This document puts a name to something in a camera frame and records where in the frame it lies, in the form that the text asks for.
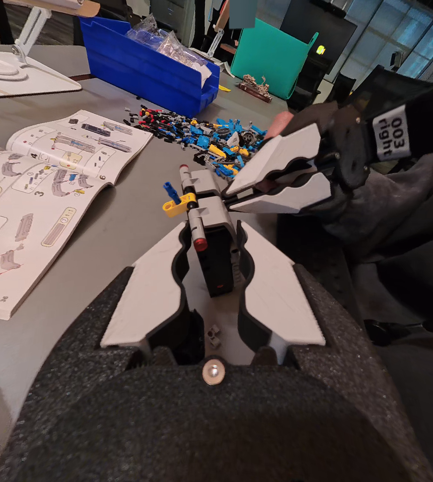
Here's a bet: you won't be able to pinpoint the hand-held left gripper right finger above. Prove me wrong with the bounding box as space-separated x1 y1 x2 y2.
236 220 327 365

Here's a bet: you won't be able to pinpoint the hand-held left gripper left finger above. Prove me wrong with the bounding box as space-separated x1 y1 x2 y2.
100 221 194 354

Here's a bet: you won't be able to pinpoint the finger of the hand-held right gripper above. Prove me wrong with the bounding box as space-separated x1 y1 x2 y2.
220 122 323 197
225 171 334 216

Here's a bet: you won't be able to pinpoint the pile of small toy pieces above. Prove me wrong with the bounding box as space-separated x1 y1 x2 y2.
122 105 270 178

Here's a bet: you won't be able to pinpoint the grey black toy brick assembly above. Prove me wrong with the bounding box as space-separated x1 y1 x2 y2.
163 164 242 298

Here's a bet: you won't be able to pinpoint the person's right forearm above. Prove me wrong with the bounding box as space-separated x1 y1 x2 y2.
314 151 433 264

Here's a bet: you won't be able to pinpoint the person's right hand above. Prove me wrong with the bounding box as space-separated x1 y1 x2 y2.
265 110 297 141

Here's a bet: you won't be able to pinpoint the small wooden model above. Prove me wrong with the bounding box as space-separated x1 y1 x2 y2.
238 74 273 103

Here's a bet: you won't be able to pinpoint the green plastic bin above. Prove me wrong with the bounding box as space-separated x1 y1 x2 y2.
230 18 320 100

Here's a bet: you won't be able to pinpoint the dark monitor screen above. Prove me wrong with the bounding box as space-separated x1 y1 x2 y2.
278 0 358 66

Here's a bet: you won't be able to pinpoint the white stand with wooden board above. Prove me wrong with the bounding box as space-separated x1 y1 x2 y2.
0 0 101 100
201 0 241 59

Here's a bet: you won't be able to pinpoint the instruction booklet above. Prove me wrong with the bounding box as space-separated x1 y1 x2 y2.
0 109 154 321

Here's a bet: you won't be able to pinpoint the clear plastic bags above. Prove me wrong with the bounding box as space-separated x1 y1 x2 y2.
125 13 214 83

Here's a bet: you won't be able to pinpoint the blue plastic bin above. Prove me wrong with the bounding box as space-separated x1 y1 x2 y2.
78 15 221 119

